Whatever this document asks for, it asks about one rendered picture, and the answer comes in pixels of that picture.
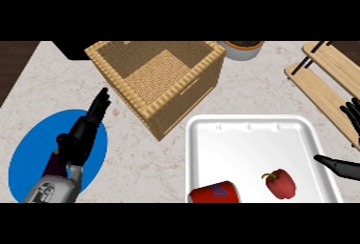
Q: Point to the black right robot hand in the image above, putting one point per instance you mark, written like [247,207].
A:
[344,165]

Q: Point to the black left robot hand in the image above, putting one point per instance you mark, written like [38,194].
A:
[83,127]

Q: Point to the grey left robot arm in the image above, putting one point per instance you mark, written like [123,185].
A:
[53,187]

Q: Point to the red bell pepper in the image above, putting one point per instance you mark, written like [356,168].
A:
[280,185]

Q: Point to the white rectangular tray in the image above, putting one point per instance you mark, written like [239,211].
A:
[252,146]

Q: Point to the wooden tiered shelf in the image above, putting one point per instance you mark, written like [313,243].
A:
[323,76]

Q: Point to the blue oval placemat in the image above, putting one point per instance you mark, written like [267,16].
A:
[28,158]

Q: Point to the square wicker basket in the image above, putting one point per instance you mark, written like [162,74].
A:
[159,79]

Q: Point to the black appliance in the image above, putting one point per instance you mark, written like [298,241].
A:
[72,50]

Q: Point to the red can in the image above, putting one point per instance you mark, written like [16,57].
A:
[216,192]

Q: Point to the white plant pot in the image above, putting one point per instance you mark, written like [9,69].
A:
[241,50]

